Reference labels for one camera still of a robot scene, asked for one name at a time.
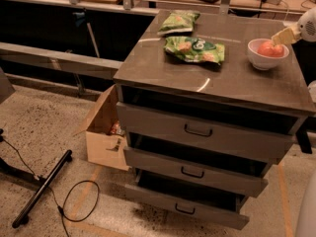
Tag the grey drawer cabinet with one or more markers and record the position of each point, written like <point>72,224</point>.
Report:
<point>233,93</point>

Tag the middle grey drawer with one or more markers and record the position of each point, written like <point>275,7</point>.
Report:
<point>172,167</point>

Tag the snack packet in box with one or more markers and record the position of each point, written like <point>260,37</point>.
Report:
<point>116,129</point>

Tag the grey drawer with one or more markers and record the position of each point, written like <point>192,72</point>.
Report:
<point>188,208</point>
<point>172,167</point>
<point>204,134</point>

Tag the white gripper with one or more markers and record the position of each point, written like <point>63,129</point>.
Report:
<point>307,28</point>

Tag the top grey drawer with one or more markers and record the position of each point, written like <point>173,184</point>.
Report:
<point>204,134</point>

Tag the cardboard box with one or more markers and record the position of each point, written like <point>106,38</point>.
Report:
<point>104,146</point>

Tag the black stand leg bar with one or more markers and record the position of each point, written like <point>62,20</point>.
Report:
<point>23,216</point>

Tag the grey metal rail beam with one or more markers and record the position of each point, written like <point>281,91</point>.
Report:
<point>62,61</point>

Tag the red apple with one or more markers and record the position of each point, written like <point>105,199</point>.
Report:
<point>267,48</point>

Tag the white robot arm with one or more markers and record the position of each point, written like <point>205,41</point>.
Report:
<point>306,222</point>

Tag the green chip bag rear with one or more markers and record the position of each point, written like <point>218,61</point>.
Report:
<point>179,21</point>

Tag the green chip bag front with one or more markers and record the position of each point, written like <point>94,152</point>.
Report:
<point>194,50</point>

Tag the bottom grey drawer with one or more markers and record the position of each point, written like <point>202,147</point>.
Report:
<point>188,208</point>

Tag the green chip bag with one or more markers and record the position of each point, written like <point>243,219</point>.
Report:
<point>194,50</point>
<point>179,21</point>

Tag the white ceramic bowl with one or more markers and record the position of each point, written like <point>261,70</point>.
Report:
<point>263,62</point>

